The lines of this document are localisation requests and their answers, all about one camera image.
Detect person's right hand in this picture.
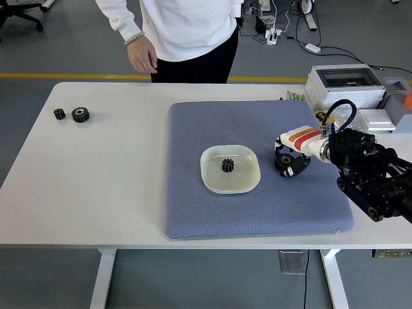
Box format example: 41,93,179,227
127,37,158,73

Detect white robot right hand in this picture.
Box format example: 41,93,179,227
273,126,326,178

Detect large black gear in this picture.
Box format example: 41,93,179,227
70,107,91,124
274,153,294,173

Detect white flat box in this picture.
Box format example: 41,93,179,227
355,109,397,133

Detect clear bag of parts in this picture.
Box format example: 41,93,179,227
326,108,359,133

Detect green terminal connectors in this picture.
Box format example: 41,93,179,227
279,91,306,101

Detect person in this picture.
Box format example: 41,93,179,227
95,0,244,84

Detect white square bowl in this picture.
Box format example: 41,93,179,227
200,144,261,196

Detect grey block holder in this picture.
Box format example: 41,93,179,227
379,76,412,135

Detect white power strip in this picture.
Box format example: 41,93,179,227
265,28,284,46

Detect blue-grey textured mat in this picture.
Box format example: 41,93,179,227
163,100,355,239

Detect white desk leg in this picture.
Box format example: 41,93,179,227
301,0,318,32

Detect black power adapter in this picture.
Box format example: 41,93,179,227
254,15,268,34

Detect metal floor outlet plate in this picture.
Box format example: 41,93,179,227
278,250,306,276

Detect black office chair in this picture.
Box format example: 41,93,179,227
0,0,44,42

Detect white table leg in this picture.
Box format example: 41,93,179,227
89,249,117,309
319,249,350,309

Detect white bead bracelet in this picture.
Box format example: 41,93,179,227
124,30,144,46

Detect white electrical enclosure box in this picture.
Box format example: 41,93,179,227
304,65,386,110

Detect black floor cable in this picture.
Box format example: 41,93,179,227
320,46,412,73

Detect black power cable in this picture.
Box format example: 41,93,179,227
302,249,310,309

